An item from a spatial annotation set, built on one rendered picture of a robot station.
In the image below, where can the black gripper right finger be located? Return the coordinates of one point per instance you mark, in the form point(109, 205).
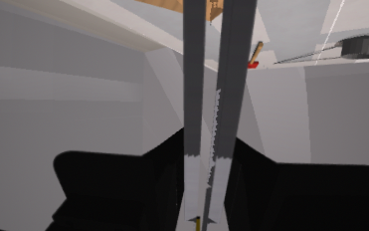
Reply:
point(257, 186)

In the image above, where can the light wooden board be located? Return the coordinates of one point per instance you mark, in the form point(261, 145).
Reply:
point(213, 7)

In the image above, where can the red spatula with wooden handle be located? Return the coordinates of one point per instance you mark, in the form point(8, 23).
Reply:
point(253, 64)

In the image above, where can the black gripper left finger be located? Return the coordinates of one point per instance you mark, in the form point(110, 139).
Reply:
point(155, 178)

